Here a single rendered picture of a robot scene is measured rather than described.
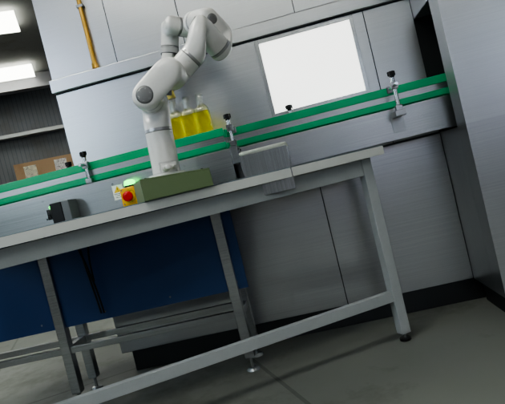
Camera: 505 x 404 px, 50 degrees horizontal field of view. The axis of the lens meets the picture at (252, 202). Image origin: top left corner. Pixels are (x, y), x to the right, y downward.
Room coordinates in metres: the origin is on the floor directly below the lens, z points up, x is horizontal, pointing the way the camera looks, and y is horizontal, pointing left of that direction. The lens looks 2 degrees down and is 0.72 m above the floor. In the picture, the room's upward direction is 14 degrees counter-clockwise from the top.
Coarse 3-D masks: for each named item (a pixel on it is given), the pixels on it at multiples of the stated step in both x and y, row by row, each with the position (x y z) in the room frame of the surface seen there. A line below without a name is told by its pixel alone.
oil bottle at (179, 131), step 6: (174, 114) 2.24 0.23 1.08; (180, 114) 2.24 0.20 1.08; (174, 120) 2.24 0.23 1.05; (180, 120) 2.23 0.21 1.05; (174, 126) 2.24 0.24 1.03; (180, 126) 2.23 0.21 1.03; (174, 132) 2.24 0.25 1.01; (180, 132) 2.23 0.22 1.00; (174, 138) 2.24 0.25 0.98; (180, 138) 2.24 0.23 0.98
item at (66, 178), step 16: (176, 144) 2.13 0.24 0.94; (192, 144) 2.12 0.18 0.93; (208, 144) 2.12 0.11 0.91; (224, 144) 2.11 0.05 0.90; (96, 160) 2.16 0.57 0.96; (112, 160) 2.16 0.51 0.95; (128, 160) 2.15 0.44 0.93; (144, 160) 2.15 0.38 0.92; (32, 176) 2.20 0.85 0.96; (48, 176) 2.19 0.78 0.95; (64, 176) 2.18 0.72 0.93; (80, 176) 2.18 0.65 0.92; (96, 176) 2.17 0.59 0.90; (112, 176) 2.17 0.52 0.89; (0, 192) 2.21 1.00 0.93; (16, 192) 2.21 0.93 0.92; (32, 192) 2.20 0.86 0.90; (48, 192) 2.19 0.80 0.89
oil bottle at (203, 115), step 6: (198, 108) 2.22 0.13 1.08; (204, 108) 2.22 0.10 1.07; (198, 114) 2.22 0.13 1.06; (204, 114) 2.22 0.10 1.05; (210, 114) 2.27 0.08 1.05; (198, 120) 2.22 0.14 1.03; (204, 120) 2.22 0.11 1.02; (210, 120) 2.22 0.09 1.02; (198, 126) 2.23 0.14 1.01; (204, 126) 2.22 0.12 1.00; (210, 126) 2.22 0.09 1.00
